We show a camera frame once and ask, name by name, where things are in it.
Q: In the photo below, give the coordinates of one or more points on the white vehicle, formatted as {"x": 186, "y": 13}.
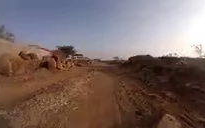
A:
{"x": 78, "y": 57}

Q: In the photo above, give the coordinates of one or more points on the dark leafy tree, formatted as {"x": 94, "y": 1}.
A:
{"x": 66, "y": 50}

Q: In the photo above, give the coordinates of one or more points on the brown dirt track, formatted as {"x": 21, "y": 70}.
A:
{"x": 73, "y": 100}

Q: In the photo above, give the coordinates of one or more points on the dark earth mound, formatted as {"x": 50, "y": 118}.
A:
{"x": 170, "y": 80}

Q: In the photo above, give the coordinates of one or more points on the pile of large rocks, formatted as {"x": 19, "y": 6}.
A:
{"x": 30, "y": 60}

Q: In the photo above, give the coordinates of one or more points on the tree on rock bank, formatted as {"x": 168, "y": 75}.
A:
{"x": 1, "y": 32}

